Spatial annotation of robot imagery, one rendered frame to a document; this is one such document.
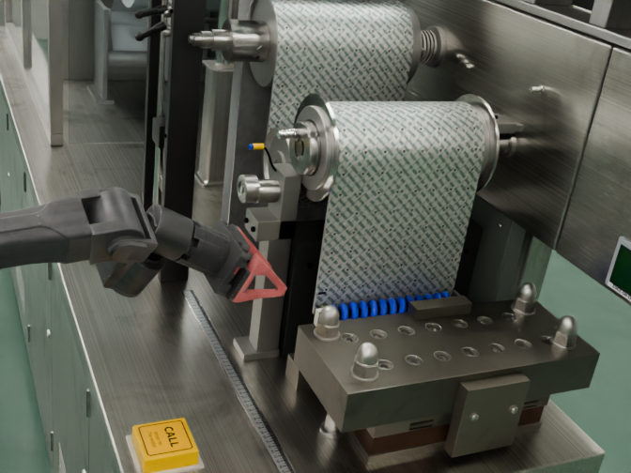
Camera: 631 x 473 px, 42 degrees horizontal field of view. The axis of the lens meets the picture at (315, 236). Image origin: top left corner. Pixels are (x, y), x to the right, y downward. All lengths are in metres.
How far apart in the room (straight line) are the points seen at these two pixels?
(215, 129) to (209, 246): 0.83
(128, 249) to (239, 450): 0.32
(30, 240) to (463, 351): 0.58
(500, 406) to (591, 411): 1.90
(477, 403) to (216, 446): 0.35
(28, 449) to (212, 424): 1.41
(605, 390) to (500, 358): 2.03
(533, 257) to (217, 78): 0.76
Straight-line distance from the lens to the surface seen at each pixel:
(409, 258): 1.22
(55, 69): 2.02
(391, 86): 1.37
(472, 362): 1.13
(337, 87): 1.33
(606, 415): 3.05
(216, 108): 1.83
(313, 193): 1.14
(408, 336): 1.16
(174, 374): 1.25
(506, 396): 1.14
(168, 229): 1.01
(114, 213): 0.97
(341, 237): 1.14
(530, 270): 1.57
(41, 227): 0.96
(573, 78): 1.20
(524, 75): 1.28
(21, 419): 2.63
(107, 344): 1.31
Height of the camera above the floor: 1.62
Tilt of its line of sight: 25 degrees down
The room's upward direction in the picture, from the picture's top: 8 degrees clockwise
